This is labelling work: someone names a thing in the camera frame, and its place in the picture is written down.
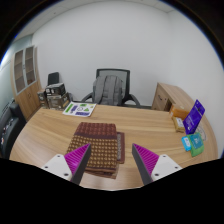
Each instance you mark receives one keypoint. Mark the small black chair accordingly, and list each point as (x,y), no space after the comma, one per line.
(53,78)

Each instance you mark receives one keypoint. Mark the white printed paper sheet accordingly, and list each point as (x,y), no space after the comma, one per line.
(79,109)

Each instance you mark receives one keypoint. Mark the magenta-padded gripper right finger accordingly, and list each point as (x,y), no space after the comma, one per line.
(147,159)

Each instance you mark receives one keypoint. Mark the grey backpack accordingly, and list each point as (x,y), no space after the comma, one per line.
(108,90)

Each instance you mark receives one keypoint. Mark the large dark cardboard box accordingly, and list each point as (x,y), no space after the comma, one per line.
(57,102)

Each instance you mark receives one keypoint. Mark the small tan box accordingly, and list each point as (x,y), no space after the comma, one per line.
(178,124)

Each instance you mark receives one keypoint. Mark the orange box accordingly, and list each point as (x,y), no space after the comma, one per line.
(178,111)

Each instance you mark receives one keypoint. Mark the small dark cardboard box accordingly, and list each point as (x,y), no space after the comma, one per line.
(42,99)

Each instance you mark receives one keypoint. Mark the clear plastic bag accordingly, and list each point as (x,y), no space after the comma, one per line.
(203,130)

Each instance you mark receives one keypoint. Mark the wooden side drawer unit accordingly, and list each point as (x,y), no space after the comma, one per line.
(165,96)

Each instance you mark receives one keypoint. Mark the green packet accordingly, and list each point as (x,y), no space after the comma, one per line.
(197,144)

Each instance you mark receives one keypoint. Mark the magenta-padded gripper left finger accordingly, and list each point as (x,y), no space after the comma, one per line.
(76,159)

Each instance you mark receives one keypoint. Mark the flat dark cardboard box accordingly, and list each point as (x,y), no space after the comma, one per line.
(55,89)

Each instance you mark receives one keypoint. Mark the blue packet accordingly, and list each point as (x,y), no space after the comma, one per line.
(186,143)

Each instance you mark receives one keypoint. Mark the black leather armchair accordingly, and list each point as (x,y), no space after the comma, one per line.
(10,128)

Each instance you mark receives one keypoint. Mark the black mesh office chair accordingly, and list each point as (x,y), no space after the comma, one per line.
(125,74)

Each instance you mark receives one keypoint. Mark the purple package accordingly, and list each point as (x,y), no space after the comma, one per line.
(194,117)

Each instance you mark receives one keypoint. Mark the brown patterned towel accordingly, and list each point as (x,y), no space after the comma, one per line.
(100,143)

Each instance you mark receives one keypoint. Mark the wooden cabinet with glass doors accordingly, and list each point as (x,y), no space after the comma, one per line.
(28,98)

